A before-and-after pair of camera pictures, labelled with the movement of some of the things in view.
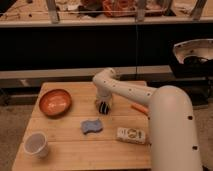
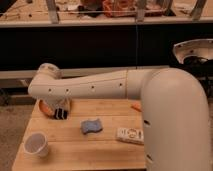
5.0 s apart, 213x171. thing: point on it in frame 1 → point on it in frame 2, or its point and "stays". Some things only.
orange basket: x=119 y=8 stays
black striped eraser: x=103 y=108 → x=61 y=114
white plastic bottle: x=131 y=134 stays
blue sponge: x=91 y=126 stays
